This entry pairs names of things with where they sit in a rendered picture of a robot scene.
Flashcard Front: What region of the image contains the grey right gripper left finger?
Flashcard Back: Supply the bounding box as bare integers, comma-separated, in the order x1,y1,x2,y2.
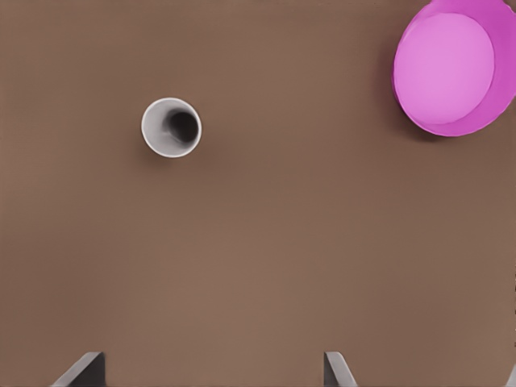
49,351,106,387

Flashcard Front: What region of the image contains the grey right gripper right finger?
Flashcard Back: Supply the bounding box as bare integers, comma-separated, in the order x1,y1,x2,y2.
323,351,358,387

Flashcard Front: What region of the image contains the pink round tray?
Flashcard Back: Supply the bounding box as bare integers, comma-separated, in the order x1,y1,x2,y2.
390,0,516,138

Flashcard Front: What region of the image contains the white cup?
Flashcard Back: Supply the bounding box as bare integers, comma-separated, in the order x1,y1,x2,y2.
140,97,203,159

